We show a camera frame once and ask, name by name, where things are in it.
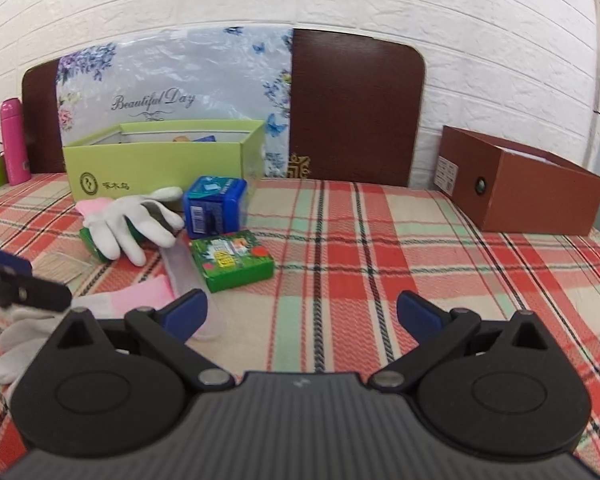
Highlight clear plastic package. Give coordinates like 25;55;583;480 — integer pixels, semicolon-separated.
161;237;226;342

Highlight green printed box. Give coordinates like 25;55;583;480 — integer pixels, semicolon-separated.
189;230;276;293

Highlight floral plastic-wrapped panel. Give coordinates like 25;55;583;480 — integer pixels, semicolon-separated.
55;25;295;181

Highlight white glove with pink cuff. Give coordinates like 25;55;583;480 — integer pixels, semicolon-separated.
75;186;186;267
0;275;176;386

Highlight brown cardboard box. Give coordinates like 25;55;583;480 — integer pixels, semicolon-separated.
434;126;600;237

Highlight brown wooden headboard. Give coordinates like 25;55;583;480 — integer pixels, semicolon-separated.
22;29;426;186

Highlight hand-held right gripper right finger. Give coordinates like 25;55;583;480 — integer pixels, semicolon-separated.
369;290;557;392

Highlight green packet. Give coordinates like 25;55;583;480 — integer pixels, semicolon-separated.
78;225;153;262

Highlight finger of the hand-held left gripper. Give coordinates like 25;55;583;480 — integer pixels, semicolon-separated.
0;241;73;317

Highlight green cardboard box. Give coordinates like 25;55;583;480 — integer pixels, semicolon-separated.
62;120;267;201

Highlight pink thermos bottle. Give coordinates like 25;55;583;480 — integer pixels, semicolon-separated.
0;98;32;186

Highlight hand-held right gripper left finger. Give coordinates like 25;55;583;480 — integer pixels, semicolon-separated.
45;289;237;392

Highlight bag of wooden toothpicks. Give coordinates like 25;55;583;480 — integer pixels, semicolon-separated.
27;250;93;283

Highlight plaid bed sheet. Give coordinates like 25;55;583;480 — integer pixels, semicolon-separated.
0;172;600;480

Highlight small blue box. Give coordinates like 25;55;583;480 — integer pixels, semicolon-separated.
182;176;248;240

